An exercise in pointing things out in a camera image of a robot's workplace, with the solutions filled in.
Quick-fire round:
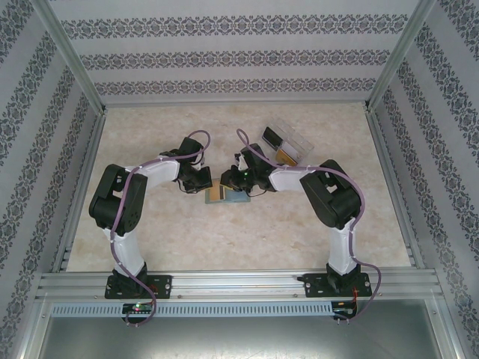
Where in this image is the orange card dark stripe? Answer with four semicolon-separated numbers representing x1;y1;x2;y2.
207;179;228;203

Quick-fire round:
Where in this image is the green card holder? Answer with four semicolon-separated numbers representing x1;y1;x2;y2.
204;177;251;205

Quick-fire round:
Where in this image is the orange and white card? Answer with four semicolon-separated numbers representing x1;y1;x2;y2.
275;144;301;166

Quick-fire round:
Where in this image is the black card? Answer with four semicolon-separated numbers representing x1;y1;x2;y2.
263;126;284;147

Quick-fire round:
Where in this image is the clear plastic tray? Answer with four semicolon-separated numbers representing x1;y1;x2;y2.
261;120;314;168

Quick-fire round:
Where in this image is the small circuit board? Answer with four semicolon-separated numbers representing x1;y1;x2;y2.
332;301;356;319
122;303;154;314

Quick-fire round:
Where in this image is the grey metal sheet panel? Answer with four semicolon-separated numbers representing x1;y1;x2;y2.
35;316;442;359

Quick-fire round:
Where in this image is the purple cable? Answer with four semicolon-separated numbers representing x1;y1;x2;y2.
109;129;210;328
237;128;384;322

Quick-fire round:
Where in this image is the aluminium cross rail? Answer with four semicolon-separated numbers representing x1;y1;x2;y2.
35;271;445;302

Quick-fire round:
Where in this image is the aluminium side rail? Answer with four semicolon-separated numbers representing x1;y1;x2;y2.
51;110;109;273
364;106;427;269

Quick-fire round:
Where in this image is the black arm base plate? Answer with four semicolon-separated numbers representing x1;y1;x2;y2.
104;274;174;300
303;272;373;298

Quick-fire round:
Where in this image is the slotted grey cable duct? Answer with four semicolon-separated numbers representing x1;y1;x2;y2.
50;301;334;317

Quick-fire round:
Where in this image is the aluminium upright post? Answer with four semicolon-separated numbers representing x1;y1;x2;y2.
364;0;438;111

